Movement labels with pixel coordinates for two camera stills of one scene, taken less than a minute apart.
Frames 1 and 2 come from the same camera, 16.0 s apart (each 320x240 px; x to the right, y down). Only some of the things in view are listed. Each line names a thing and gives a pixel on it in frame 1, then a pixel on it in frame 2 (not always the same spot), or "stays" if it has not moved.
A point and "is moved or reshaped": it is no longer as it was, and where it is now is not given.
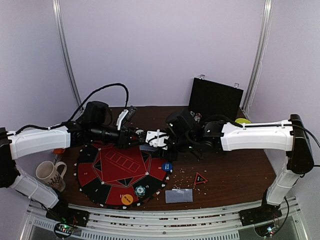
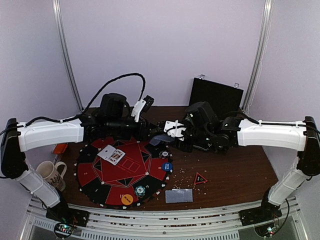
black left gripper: [124, 138] -> [144, 128]
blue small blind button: [167, 166] stays
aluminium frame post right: [262, 53] stays
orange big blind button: [127, 199] stays
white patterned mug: [46, 171] stays
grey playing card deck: [147, 147] is moved or reshaped
